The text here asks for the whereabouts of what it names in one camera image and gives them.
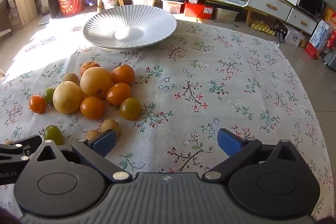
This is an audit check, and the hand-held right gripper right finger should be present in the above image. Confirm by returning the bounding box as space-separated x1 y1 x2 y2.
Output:
203 128 306 182

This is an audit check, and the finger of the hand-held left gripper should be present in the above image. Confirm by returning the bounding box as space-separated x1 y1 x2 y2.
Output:
0 135 43 161

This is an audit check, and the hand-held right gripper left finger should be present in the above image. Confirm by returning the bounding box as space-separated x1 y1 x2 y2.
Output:
26 129 133 184

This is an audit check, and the green orange tomato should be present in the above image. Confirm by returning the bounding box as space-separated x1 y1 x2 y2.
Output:
120 97 142 120

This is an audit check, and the small orange tomato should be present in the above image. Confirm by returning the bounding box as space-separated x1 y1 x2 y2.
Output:
29 95 47 114

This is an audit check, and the large yellow citrus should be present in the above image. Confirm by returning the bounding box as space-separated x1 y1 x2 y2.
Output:
52 81 84 114

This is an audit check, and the large orange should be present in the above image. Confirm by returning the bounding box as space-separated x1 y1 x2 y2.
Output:
80 67 113 98

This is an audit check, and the white ribbed plate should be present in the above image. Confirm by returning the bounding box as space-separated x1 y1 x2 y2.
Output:
83 5 177 50

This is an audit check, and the mandarin orange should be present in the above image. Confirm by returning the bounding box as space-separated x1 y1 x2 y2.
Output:
79 61 101 76
112 64 135 85

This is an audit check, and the floral tablecloth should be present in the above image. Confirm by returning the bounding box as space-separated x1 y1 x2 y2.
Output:
0 18 332 224

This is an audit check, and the yellow egg tray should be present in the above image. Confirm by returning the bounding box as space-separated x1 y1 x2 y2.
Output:
249 18 275 34

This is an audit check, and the small black stand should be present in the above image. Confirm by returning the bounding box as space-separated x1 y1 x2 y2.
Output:
273 23 288 42

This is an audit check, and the white printed box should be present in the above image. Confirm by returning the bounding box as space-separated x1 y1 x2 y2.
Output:
285 30 305 46

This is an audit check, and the red gift box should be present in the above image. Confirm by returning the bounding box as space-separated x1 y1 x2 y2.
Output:
304 42 322 59

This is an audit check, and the grey clear storage box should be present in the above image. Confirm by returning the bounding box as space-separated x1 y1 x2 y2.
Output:
213 7 240 22

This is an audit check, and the red storage box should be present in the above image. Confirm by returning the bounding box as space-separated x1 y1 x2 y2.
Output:
184 0 214 20

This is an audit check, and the blue white carton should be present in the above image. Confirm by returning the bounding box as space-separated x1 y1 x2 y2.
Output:
310 20 330 50

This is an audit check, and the white drawer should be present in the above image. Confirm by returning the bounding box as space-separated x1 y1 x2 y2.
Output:
248 0 292 20
287 8 318 35

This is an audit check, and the clear box blue lid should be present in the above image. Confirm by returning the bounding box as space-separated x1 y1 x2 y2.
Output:
131 0 153 7

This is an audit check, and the clear box black lid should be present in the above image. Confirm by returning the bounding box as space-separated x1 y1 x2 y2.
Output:
161 0 186 14

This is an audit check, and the black panel heater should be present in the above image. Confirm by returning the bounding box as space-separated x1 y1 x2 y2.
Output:
38 0 62 25

